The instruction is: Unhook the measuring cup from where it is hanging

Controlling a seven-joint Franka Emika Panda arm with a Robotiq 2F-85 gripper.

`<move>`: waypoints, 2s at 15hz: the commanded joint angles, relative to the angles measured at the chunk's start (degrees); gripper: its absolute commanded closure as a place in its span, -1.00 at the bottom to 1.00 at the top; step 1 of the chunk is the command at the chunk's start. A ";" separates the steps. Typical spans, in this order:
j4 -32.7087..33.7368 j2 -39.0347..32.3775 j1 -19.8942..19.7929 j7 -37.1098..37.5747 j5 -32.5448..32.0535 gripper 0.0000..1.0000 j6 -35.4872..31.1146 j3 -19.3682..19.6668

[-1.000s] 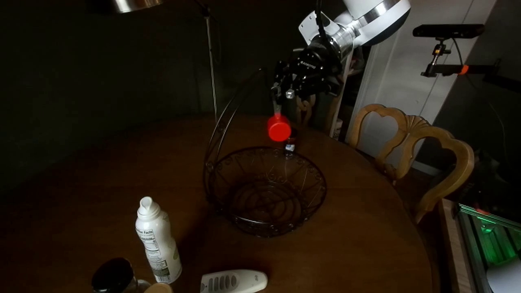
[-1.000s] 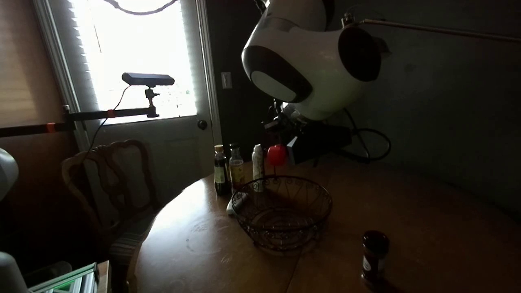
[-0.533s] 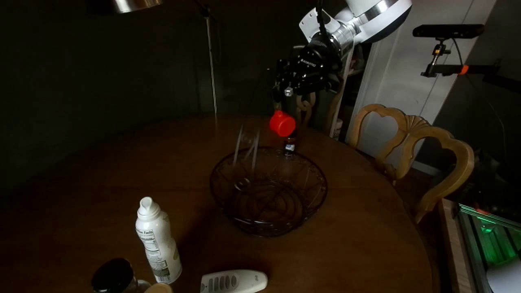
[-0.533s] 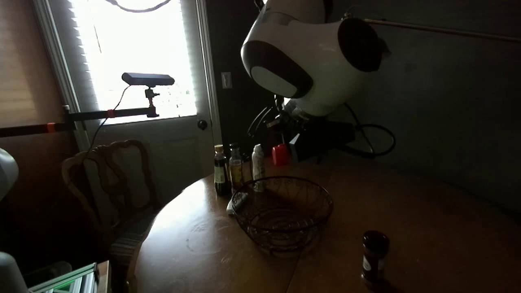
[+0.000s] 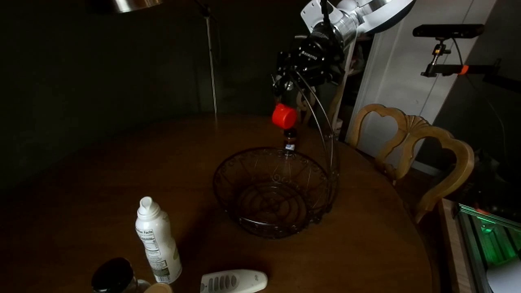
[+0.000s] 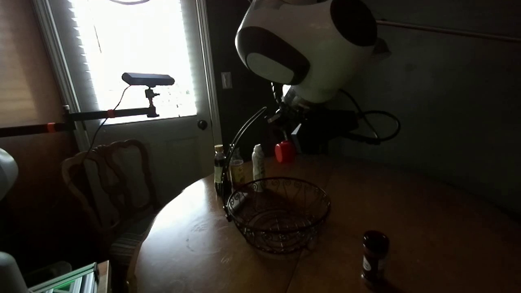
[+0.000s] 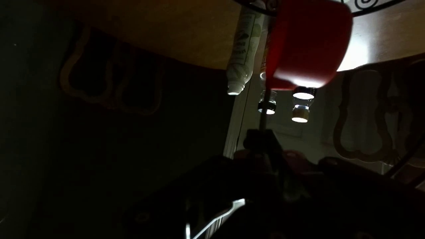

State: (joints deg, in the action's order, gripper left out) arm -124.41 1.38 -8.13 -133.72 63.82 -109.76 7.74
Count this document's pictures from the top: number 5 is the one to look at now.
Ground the dark bottle black cap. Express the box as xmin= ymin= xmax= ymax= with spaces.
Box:
xmin=89 ymin=256 xmax=138 ymax=293

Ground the white remote control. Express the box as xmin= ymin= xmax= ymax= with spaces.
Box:
xmin=198 ymin=269 xmax=269 ymax=293

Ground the white spray bottle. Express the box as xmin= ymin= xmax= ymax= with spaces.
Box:
xmin=133 ymin=196 xmax=183 ymax=287

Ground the black bar camera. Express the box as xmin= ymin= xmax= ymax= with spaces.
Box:
xmin=409 ymin=23 xmax=486 ymax=41

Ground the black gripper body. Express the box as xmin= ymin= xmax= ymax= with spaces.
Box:
xmin=269 ymin=33 xmax=349 ymax=95

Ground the small dark spice jar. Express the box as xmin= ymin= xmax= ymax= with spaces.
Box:
xmin=279 ymin=129 xmax=300 ymax=158

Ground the carved wooden chair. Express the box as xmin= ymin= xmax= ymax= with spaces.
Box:
xmin=344 ymin=103 xmax=476 ymax=225

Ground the dark wire basket with handle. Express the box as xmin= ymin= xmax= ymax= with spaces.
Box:
xmin=211 ymin=80 xmax=341 ymax=240

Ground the red measuring cup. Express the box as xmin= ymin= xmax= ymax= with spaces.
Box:
xmin=269 ymin=101 xmax=299 ymax=132

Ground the green and white box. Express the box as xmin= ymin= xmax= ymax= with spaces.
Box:
xmin=453 ymin=202 xmax=521 ymax=272

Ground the black camera stand pole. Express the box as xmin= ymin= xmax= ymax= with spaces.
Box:
xmin=419 ymin=38 xmax=521 ymax=85

